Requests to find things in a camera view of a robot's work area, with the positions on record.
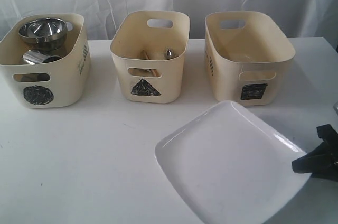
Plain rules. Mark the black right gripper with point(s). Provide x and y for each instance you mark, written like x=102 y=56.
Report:
x=323 y=159

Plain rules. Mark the white square ceramic plate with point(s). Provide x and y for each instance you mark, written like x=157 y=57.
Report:
x=229 y=166

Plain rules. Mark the steel spoon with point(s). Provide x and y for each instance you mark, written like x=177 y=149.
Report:
x=169 y=54

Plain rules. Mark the wooden chopstick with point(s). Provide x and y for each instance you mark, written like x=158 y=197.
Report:
x=155 y=73

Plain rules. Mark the large steel bowl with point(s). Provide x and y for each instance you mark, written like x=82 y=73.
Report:
x=44 y=34

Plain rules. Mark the steel cup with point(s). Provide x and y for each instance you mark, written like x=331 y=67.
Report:
x=32 y=57

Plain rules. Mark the cream bin square mark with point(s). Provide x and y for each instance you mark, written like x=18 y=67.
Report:
x=246 y=56

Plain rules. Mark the cream bin triangle mark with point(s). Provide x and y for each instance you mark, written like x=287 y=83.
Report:
x=154 y=32

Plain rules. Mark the cream bin circle mark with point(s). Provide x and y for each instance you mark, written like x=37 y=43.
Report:
x=47 y=85

